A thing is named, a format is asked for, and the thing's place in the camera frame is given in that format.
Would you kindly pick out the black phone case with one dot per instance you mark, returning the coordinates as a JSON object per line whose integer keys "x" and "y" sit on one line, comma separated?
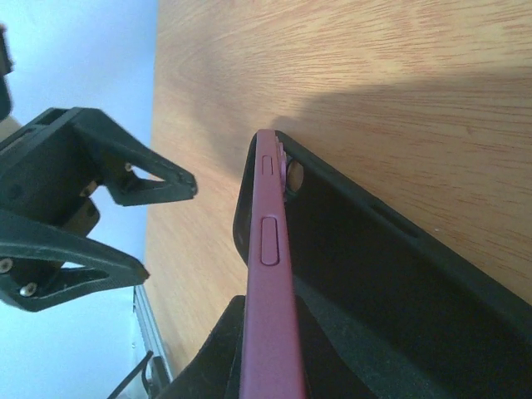
{"x": 457, "y": 332}

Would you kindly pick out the aluminium front rail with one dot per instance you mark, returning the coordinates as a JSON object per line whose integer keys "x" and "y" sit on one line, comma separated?
{"x": 149, "y": 330}

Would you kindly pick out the pink phone black screen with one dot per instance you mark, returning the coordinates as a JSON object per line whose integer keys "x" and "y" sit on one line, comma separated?
{"x": 272, "y": 361}

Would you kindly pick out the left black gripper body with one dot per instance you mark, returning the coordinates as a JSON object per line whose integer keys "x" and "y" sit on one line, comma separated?
{"x": 47, "y": 175}

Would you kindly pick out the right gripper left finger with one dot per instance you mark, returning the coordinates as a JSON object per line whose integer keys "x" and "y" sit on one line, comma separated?
{"x": 215, "y": 370}

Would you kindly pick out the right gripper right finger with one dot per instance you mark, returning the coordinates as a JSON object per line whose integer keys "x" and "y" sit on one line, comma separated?
{"x": 343, "y": 358}

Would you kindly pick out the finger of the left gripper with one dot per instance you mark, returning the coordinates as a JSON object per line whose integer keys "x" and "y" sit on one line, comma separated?
{"x": 51, "y": 266}
{"x": 133, "y": 173}

